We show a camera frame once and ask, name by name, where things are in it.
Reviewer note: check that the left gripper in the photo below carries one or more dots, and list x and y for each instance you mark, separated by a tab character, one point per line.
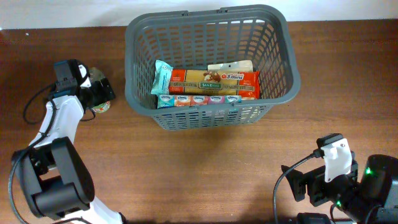
103	94

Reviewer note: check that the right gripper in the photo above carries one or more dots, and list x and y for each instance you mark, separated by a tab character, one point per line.
315	182

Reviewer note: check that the green lid jar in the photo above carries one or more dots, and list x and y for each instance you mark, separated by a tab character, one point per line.
102	107

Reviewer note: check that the small tin can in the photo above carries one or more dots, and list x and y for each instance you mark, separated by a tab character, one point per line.
96	74

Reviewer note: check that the blue Kleenex tissue multipack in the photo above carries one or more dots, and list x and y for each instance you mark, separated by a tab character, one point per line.
169	101

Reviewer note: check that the mint green tissue pack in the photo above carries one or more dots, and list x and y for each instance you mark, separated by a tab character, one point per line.
163	73

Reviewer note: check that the red spaghetti pack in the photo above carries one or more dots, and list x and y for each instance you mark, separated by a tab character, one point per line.
214	83

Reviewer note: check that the grey plastic slatted basket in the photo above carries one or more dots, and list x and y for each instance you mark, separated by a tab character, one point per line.
195	40

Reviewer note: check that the beige powder pouch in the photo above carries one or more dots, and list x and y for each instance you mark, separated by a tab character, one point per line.
239	66

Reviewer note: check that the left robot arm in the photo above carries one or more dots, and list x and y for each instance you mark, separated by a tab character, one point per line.
53	178

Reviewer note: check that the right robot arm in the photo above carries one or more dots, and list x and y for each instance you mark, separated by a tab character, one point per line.
371	199

